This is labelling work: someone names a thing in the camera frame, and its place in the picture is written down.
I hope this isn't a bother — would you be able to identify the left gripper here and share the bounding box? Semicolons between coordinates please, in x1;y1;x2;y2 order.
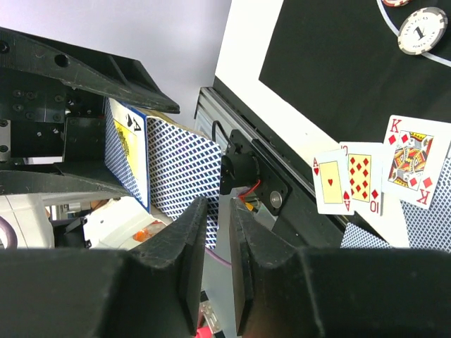
1;27;180;197

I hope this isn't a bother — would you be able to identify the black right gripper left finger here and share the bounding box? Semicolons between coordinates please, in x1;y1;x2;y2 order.
1;197;208;337

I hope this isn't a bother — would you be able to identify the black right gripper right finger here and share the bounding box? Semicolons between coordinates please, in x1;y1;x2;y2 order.
229;199;450;337

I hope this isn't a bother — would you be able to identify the blue playing card deck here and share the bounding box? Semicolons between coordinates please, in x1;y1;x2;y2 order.
104;98;151;211

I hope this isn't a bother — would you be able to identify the blue card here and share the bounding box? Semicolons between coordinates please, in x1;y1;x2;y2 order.
401;169;450;253
340;223;392;249

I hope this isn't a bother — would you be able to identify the ace of hearts card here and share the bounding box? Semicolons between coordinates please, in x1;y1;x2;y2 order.
312;149;354;215

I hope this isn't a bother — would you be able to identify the ten of diamonds card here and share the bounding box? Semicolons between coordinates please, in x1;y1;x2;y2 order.
340;142;383;216

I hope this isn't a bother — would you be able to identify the king of diamonds card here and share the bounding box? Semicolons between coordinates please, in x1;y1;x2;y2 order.
382;115;450;209

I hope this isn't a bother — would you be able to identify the grey white single chip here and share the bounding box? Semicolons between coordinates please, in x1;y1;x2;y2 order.
397;7;448;56

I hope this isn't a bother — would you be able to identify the red white single chip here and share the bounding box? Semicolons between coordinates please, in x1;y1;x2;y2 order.
382;0;412;7

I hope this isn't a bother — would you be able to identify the black poker table mat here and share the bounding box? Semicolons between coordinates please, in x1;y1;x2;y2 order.
259;1;450;142

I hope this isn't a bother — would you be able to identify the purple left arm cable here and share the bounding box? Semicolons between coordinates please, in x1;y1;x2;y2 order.
205;248;233;268

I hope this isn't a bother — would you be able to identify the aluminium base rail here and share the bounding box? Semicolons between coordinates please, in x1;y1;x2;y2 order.
199;87;314;196

